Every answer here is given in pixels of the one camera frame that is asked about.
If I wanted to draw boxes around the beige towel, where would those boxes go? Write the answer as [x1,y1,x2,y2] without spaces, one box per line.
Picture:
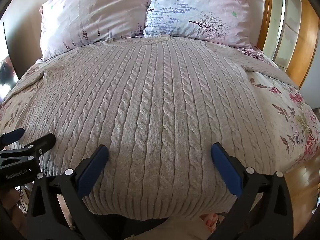
[0,35,300,222]

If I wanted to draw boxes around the wooden headboard with white panels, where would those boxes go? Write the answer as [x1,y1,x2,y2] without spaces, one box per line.
[257,0,320,89]

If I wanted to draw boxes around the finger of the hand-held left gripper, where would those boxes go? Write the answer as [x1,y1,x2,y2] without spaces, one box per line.
[24,133,57,160]
[0,128,25,147]

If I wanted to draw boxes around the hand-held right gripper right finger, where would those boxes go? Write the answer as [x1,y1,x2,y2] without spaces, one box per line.
[211,142,294,240]

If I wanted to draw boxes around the pink floral pillow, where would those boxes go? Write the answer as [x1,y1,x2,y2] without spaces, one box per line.
[39,0,153,61]

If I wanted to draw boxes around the floral bed quilt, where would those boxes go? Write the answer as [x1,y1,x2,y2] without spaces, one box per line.
[0,46,320,230]

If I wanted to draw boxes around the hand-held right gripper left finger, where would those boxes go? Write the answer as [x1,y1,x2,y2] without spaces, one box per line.
[26,144,118,240]

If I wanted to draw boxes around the blue tree-print pillow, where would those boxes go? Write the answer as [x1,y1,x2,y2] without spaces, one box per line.
[143,0,257,49]

